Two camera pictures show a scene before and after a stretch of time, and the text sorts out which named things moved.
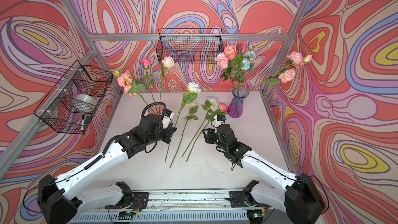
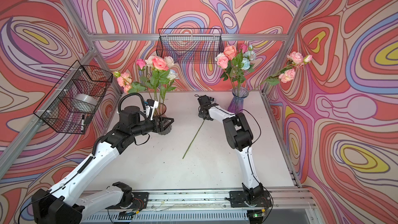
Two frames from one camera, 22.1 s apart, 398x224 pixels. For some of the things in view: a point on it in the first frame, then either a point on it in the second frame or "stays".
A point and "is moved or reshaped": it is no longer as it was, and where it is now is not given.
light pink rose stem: (222, 63) stays
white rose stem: (193, 89) -> (170, 61)
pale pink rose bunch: (295, 60) stays
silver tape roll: (86, 98) stays
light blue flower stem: (249, 56) stays
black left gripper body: (160, 135) -> (146, 126)
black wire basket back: (189, 45) stays
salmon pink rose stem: (230, 52) stays
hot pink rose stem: (243, 47) stays
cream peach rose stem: (167, 62) -> (149, 61)
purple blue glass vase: (236, 107) stays
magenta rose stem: (146, 63) is moved or reshaped
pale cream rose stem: (193, 110) -> (194, 138)
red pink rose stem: (223, 108) -> (161, 67)
